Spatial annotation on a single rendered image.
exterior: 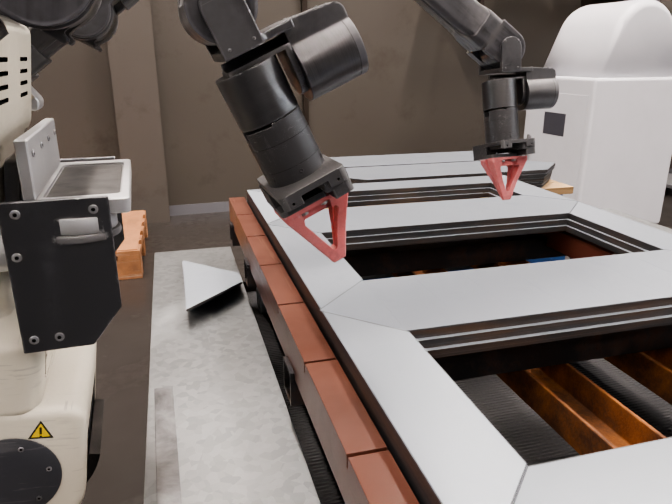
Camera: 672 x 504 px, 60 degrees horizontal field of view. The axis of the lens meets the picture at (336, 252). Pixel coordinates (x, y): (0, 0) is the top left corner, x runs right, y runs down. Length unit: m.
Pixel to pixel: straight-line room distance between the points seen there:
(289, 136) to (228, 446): 0.47
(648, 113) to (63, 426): 4.02
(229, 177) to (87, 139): 1.05
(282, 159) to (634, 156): 3.91
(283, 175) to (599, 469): 0.37
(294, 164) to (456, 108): 4.79
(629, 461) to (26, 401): 0.61
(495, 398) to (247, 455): 0.56
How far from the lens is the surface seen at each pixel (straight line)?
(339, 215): 0.56
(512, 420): 1.15
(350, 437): 0.60
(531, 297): 0.88
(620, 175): 4.30
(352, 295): 0.84
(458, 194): 1.60
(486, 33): 1.04
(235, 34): 0.50
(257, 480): 0.78
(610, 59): 4.14
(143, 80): 4.41
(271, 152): 0.52
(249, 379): 0.98
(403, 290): 0.87
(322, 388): 0.67
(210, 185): 4.71
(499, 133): 1.05
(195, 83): 4.60
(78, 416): 0.75
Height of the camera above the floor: 1.18
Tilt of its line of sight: 19 degrees down
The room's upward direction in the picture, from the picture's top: straight up
